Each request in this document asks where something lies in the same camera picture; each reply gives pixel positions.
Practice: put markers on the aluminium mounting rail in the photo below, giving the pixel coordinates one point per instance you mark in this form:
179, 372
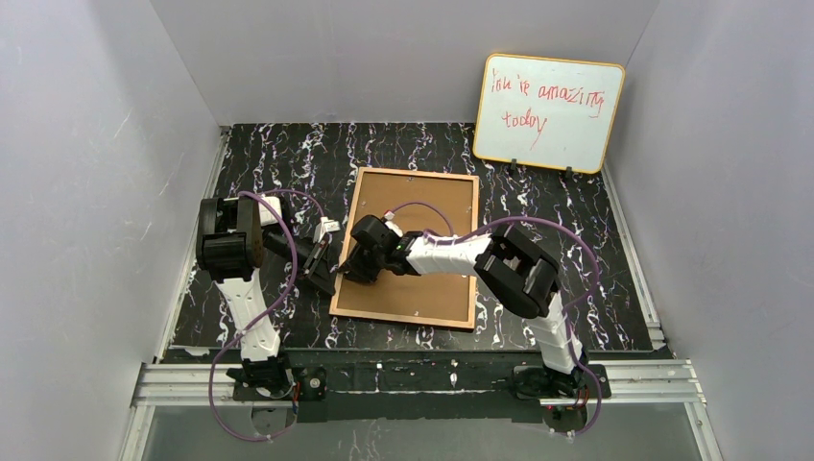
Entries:
419, 408

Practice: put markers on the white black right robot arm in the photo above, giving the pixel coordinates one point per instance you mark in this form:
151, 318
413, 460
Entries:
521, 275

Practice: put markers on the whiteboard with red writing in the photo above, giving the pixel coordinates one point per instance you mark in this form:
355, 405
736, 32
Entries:
549, 113

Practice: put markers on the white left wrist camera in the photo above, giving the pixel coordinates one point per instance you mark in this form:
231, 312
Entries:
325, 227

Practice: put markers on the brown frame backing board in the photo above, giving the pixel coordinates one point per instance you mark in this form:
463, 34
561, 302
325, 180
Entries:
413, 299

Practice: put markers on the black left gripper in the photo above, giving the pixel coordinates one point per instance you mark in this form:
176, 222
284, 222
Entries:
314, 268

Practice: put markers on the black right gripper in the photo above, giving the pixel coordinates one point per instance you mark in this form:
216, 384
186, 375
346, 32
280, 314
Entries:
359, 265

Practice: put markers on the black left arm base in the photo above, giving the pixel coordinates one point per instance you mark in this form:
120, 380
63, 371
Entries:
277, 379

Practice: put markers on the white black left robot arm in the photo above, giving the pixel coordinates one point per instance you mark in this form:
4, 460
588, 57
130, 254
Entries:
234, 234

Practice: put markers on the black wooden picture frame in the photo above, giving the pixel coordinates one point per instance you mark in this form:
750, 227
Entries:
474, 254

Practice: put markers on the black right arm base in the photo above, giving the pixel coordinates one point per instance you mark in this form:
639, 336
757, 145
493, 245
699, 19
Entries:
539, 382

